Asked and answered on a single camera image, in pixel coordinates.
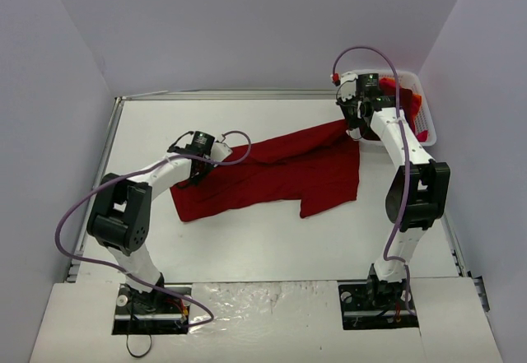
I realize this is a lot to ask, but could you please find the red t shirt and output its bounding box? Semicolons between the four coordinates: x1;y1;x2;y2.
170;120;361;222

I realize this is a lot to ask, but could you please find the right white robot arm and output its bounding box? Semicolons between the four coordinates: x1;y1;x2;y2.
332;72;450;308

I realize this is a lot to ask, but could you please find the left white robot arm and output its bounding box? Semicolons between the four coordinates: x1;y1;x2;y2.
87;131;232;312

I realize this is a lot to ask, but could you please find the dark red shirt in basket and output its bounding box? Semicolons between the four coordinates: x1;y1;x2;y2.
380;80;419;132

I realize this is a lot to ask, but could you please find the white plastic basket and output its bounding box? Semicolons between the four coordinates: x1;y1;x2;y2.
349;68;436;147

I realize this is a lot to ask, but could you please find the orange shirt in basket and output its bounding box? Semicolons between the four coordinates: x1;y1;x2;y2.
378;77;429;142

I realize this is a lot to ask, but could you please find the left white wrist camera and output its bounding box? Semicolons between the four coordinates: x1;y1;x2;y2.
209;142;232;162

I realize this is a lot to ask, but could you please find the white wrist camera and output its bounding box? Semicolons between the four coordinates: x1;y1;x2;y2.
333;72;358;102
209;142;232;162

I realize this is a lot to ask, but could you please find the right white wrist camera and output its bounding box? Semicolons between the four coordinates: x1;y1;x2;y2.
333;72;358;102

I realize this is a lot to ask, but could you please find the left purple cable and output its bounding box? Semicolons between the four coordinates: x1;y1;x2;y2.
54;131;253;325

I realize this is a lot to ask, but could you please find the purple cable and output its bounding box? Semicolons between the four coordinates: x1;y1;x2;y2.
331;45;413;313
54;131;253;325

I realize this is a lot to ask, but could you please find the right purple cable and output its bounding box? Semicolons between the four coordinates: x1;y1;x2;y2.
331;45;413;313

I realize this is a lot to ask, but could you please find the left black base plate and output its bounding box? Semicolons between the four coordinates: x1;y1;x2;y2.
112;284;190;335

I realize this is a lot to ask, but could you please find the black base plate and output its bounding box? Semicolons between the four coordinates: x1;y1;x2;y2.
338;281;419;331
112;284;190;335

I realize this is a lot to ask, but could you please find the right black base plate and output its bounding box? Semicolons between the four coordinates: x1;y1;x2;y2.
338;281;419;331

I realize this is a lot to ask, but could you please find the thin black cable loop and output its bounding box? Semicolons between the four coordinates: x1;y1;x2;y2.
125;332;153;359

